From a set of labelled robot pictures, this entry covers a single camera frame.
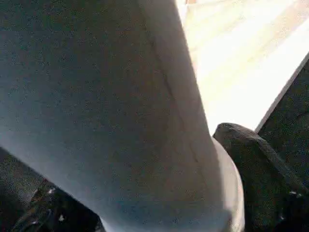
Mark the white plastic table top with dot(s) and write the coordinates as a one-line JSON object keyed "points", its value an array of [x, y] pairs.
{"points": [[241, 63]]}

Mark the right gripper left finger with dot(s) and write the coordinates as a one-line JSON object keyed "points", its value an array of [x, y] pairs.
{"points": [[58, 212]]}

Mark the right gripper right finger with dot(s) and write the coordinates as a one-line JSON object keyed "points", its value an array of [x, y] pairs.
{"points": [[270, 193]]}

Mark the white plastic table leg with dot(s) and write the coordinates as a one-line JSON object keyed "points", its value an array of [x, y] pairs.
{"points": [[106, 106]]}

